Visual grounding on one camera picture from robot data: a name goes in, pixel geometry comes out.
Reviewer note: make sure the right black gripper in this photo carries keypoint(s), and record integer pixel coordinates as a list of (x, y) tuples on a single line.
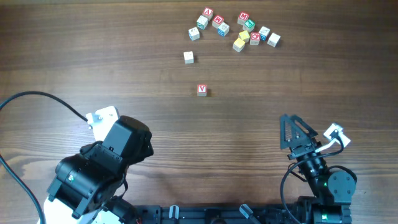
[(298, 140)]

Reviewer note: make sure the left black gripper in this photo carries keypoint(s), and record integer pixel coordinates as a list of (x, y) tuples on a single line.
[(145, 152)]

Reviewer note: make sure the red V letter block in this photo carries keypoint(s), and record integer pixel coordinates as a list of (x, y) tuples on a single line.
[(201, 90)]

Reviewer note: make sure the yellow K letter block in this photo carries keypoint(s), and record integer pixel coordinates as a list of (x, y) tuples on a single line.
[(245, 36)]

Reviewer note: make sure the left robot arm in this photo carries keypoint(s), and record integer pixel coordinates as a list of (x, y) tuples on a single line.
[(85, 185)]

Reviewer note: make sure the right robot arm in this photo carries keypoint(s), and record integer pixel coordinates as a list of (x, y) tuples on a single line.
[(332, 187)]

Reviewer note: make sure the rightmost plain wooden block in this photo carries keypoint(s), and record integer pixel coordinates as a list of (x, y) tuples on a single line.
[(273, 39)]

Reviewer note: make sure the lone plain wooden block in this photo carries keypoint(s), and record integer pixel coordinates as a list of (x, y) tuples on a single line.
[(188, 57)]

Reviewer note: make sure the red Q letter block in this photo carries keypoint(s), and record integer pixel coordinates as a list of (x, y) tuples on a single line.
[(255, 38)]

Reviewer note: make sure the yellow W letter block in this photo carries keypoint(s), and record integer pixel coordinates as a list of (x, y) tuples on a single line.
[(238, 44)]

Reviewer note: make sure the blue sided picture block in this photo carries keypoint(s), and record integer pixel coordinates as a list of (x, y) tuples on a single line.
[(264, 32)]

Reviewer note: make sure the green E letter block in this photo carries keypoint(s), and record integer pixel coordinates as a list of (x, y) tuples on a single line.
[(249, 25)]

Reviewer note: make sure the plain block beside V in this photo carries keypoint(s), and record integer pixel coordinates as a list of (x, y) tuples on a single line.
[(194, 33)]

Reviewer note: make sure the blue edged picture block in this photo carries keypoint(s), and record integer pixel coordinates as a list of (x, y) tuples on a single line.
[(223, 29)]

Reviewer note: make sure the red M letter block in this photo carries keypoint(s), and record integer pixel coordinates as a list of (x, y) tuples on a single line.
[(242, 18)]

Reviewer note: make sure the red W letter block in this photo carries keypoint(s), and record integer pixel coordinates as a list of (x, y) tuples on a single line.
[(217, 21)]

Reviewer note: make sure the teal edged picture block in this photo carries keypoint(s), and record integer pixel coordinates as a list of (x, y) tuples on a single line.
[(202, 22)]

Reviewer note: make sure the red A letter block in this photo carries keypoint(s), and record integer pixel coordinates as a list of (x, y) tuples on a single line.
[(208, 13)]

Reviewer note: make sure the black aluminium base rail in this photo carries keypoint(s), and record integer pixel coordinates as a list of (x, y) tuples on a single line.
[(217, 214)]

